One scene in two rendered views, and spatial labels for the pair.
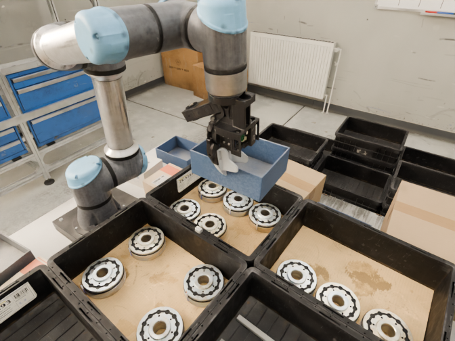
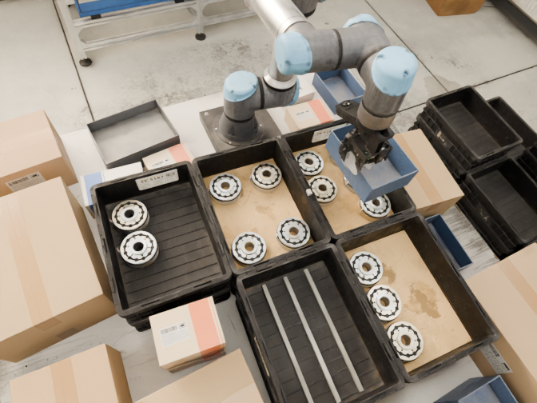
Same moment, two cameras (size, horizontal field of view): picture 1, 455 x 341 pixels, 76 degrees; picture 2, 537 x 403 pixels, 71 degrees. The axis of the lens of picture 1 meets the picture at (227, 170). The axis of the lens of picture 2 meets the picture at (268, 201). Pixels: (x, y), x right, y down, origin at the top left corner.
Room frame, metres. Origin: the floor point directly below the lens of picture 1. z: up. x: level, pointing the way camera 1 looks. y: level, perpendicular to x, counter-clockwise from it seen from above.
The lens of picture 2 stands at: (-0.09, -0.03, 1.90)
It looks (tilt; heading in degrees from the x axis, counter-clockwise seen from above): 60 degrees down; 20
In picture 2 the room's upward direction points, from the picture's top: 11 degrees clockwise
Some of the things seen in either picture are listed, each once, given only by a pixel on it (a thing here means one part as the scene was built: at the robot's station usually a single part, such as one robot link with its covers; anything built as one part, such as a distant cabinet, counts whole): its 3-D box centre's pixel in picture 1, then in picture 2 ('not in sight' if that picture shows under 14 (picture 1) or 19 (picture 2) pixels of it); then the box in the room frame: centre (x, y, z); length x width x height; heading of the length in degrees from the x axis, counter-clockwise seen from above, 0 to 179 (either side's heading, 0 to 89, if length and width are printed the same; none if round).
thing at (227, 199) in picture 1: (237, 199); not in sight; (0.72, -0.04, 0.86); 0.10 x 0.10 x 0.01
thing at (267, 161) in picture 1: (240, 160); (369, 157); (0.60, -0.03, 1.11); 0.20 x 0.15 x 0.07; 57
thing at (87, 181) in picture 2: not in sight; (117, 189); (0.28, 0.66, 0.74); 0.20 x 0.12 x 0.09; 141
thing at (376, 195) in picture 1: (343, 197); (495, 213); (1.33, -0.72, 0.31); 0.40 x 0.30 x 0.34; 56
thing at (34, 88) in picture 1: (70, 97); not in sight; (2.20, 1.26, 0.60); 0.72 x 0.03 x 0.56; 146
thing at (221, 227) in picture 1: (209, 225); (322, 189); (0.61, 0.05, 0.86); 0.10 x 0.10 x 0.01
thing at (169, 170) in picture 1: (167, 183); (308, 119); (0.96, 0.26, 0.74); 0.16 x 0.12 x 0.07; 145
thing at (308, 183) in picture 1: (274, 189); (406, 179); (0.87, -0.19, 0.78); 0.30 x 0.22 x 0.16; 49
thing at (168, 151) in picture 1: (181, 153); (339, 88); (1.19, 0.23, 0.73); 0.20 x 0.15 x 0.07; 57
